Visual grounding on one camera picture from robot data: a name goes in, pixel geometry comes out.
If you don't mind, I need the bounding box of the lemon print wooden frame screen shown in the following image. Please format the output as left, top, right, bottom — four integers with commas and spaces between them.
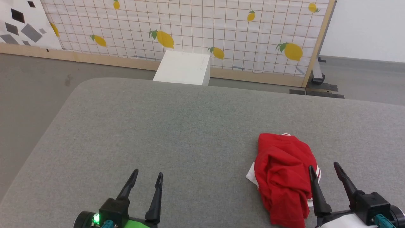
40, 0, 337, 88

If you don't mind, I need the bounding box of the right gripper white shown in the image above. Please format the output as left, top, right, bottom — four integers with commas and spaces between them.
308, 161, 405, 228

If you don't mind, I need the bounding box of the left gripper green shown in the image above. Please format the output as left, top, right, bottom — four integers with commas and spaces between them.
73, 169, 164, 228

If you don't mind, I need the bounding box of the red and white shirt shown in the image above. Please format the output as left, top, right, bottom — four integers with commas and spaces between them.
246, 133, 322, 228

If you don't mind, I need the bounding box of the long black floor tape patch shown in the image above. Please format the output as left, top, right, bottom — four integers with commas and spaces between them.
305, 91, 345, 99

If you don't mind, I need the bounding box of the grey fabric sofa seat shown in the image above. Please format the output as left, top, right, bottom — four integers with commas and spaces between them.
0, 78, 405, 228

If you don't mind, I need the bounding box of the white panel with grey squares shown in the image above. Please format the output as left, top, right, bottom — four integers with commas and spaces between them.
0, 0, 63, 59

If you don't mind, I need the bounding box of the black screen support foot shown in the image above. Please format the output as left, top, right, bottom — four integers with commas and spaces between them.
311, 56, 327, 85

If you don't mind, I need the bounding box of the white box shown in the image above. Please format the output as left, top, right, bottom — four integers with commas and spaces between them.
153, 50, 211, 86

